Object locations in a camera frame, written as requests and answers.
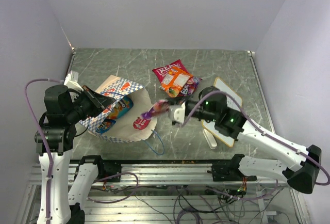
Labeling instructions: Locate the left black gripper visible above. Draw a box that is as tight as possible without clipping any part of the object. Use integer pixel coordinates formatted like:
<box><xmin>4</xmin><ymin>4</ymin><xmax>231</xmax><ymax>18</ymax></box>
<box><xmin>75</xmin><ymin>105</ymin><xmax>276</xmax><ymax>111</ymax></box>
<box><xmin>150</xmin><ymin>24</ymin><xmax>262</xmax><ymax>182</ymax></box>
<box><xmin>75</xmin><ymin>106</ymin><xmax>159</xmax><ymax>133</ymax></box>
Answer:
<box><xmin>66</xmin><ymin>84</ymin><xmax>116</xmax><ymax>122</ymax></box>

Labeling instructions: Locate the purple snack packet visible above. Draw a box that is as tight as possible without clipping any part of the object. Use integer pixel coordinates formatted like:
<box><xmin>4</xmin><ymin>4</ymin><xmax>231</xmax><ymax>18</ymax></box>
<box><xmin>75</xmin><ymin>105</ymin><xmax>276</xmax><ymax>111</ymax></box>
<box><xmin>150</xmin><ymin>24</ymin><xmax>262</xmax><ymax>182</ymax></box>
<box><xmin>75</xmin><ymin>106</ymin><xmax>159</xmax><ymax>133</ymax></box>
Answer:
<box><xmin>141</xmin><ymin>100</ymin><xmax>170</xmax><ymax>119</ymax></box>

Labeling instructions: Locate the small colourful candy packet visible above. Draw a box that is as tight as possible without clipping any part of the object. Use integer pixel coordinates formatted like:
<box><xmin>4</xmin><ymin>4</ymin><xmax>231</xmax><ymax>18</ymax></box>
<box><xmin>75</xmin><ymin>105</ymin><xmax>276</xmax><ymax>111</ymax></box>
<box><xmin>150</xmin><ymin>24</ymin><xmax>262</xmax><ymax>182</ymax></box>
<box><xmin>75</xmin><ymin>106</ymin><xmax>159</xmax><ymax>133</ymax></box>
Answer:
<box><xmin>178</xmin><ymin>76</ymin><xmax>202</xmax><ymax>97</ymax></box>

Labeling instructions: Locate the orange snack packet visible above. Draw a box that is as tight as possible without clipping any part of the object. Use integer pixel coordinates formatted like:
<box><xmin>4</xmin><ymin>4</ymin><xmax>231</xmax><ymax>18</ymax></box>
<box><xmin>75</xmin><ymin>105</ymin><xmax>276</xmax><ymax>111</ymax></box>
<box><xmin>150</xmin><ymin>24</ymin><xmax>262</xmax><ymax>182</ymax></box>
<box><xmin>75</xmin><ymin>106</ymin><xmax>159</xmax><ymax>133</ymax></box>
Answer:
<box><xmin>160</xmin><ymin>67</ymin><xmax>192</xmax><ymax>98</ymax></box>

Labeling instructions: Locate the pink snack bag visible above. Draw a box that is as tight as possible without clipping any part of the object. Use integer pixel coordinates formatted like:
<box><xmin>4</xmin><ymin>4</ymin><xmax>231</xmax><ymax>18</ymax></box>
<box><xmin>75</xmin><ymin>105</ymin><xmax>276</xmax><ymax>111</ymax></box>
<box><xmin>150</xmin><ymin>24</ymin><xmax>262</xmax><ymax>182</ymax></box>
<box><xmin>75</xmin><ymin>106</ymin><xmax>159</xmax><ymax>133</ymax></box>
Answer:
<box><xmin>152</xmin><ymin>59</ymin><xmax>188</xmax><ymax>83</ymax></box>

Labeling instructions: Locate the checkered paper bag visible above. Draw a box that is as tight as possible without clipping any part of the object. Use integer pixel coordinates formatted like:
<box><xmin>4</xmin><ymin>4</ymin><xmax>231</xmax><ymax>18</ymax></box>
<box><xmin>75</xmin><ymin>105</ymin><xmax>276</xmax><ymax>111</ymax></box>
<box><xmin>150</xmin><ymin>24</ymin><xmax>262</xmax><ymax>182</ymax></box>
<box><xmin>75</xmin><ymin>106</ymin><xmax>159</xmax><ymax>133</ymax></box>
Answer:
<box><xmin>79</xmin><ymin>75</ymin><xmax>162</xmax><ymax>143</ymax></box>

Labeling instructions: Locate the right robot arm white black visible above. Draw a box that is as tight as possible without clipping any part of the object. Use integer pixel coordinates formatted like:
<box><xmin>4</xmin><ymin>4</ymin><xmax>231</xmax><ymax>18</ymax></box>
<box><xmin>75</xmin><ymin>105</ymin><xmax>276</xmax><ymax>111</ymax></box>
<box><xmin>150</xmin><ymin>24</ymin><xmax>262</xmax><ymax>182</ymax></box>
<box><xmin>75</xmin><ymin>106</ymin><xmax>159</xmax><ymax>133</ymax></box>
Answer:
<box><xmin>169</xmin><ymin>86</ymin><xmax>322</xmax><ymax>194</ymax></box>

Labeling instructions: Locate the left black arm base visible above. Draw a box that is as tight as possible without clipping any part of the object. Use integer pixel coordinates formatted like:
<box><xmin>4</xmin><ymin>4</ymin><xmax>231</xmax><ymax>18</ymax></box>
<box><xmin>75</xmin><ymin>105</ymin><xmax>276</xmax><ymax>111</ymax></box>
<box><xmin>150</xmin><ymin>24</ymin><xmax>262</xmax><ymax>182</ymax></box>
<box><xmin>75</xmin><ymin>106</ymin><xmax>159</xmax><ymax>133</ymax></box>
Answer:
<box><xmin>74</xmin><ymin>155</ymin><xmax>122</xmax><ymax>182</ymax></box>

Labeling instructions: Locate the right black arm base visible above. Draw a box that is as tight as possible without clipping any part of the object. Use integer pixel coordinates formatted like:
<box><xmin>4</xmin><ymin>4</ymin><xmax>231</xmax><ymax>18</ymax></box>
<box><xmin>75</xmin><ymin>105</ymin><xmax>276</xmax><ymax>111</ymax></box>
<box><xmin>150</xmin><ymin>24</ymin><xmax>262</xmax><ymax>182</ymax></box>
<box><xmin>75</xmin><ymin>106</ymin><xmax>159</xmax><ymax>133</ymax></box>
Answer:
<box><xmin>207</xmin><ymin>154</ymin><xmax>257</xmax><ymax>182</ymax></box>

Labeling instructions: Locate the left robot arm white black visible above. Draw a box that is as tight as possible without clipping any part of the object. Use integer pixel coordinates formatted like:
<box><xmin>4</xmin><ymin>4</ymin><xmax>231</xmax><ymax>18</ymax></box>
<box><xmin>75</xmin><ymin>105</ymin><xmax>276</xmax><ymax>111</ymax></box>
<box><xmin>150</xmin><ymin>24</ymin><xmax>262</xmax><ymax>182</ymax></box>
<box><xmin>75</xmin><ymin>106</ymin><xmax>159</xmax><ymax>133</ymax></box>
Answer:
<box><xmin>35</xmin><ymin>85</ymin><xmax>115</xmax><ymax>223</ymax></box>

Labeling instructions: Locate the blue snack bag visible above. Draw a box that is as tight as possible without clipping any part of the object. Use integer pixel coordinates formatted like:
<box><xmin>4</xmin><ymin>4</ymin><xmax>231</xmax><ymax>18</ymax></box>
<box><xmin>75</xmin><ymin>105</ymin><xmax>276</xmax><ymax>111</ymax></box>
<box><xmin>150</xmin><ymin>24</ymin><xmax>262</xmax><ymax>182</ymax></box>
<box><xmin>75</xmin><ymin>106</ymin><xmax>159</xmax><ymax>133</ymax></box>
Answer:
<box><xmin>96</xmin><ymin>97</ymin><xmax>134</xmax><ymax>134</ymax></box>

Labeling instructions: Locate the small red snack packet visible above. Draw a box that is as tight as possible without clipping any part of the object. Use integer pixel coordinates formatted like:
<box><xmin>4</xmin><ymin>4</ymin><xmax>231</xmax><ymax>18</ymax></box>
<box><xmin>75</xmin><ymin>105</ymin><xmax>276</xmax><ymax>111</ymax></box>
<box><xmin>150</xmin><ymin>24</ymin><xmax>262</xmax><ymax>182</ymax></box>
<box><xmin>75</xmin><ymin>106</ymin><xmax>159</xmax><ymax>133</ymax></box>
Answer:
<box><xmin>133</xmin><ymin>117</ymin><xmax>150</xmax><ymax>130</ymax></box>

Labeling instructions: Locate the white whiteboard eraser marker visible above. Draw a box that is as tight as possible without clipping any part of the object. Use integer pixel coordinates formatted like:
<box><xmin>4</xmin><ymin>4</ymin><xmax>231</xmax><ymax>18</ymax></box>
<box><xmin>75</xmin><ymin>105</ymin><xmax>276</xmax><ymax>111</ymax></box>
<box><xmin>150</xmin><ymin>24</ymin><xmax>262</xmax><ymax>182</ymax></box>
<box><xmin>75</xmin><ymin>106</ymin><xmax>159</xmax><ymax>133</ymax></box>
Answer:
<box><xmin>203</xmin><ymin>129</ymin><xmax>218</xmax><ymax>150</ymax></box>

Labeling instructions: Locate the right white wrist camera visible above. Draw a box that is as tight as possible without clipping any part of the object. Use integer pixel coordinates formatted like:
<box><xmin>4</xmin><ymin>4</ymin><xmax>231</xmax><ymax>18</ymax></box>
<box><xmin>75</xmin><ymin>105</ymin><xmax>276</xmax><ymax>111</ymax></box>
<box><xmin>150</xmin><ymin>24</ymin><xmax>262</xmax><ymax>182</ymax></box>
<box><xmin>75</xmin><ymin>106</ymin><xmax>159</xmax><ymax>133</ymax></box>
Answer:
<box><xmin>169</xmin><ymin>103</ymin><xmax>186</xmax><ymax>127</ymax></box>

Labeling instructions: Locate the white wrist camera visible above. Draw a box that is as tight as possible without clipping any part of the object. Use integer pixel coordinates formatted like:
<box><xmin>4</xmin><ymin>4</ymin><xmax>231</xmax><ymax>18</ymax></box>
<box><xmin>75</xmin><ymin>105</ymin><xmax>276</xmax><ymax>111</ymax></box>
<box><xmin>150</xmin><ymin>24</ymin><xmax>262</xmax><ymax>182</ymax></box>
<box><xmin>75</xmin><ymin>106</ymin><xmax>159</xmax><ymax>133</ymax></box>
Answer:
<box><xmin>63</xmin><ymin>70</ymin><xmax>83</xmax><ymax>91</ymax></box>
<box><xmin>169</xmin><ymin>103</ymin><xmax>186</xmax><ymax>127</ymax></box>

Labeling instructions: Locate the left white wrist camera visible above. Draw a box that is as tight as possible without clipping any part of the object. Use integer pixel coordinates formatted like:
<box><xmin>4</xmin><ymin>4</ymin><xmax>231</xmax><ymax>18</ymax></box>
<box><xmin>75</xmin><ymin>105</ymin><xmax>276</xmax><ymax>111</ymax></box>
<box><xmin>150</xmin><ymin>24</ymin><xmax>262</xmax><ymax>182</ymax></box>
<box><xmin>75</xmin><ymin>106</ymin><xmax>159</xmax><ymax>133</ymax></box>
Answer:
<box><xmin>63</xmin><ymin>70</ymin><xmax>83</xmax><ymax>91</ymax></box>

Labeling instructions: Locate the small whiteboard yellow frame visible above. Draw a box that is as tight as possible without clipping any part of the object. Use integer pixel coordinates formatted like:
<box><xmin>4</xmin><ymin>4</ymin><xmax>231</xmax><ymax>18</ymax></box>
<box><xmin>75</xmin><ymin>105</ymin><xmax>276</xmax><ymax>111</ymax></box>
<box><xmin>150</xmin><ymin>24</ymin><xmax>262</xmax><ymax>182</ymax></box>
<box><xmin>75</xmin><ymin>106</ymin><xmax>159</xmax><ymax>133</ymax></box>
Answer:
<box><xmin>202</xmin><ymin>77</ymin><xmax>243</xmax><ymax>147</ymax></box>

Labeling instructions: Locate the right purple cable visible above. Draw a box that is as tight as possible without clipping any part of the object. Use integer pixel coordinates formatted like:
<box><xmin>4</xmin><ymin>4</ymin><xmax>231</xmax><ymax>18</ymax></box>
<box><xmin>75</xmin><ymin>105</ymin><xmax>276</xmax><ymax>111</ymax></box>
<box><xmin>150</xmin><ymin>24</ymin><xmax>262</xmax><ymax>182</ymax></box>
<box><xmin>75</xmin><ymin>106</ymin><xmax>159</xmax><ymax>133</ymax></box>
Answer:
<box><xmin>180</xmin><ymin>90</ymin><xmax>330</xmax><ymax>201</ymax></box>

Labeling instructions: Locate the purple cable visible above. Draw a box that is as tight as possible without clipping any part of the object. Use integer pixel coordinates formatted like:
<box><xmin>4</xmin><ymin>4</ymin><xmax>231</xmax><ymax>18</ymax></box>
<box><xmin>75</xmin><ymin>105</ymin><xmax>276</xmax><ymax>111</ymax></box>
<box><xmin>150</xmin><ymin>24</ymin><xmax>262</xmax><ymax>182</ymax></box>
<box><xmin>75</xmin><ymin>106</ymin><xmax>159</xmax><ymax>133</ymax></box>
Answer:
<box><xmin>180</xmin><ymin>90</ymin><xmax>330</xmax><ymax>201</ymax></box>
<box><xmin>25</xmin><ymin>78</ymin><xmax>65</xmax><ymax>223</ymax></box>

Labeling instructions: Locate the aluminium frame rail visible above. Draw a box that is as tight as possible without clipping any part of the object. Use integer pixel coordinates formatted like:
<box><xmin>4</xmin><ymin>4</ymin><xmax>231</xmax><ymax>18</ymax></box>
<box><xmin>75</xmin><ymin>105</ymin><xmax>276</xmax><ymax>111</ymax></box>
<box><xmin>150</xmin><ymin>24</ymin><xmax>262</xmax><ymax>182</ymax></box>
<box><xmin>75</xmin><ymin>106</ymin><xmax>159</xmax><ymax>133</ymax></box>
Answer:
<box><xmin>29</xmin><ymin>163</ymin><xmax>276</xmax><ymax>187</ymax></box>

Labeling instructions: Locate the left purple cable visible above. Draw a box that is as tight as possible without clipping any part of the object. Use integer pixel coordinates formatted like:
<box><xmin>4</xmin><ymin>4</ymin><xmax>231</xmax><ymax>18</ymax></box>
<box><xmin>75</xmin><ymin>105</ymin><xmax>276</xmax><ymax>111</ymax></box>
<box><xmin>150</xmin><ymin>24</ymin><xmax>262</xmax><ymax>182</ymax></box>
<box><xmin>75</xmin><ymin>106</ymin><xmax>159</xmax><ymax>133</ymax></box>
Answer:
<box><xmin>25</xmin><ymin>78</ymin><xmax>65</xmax><ymax>223</ymax></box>

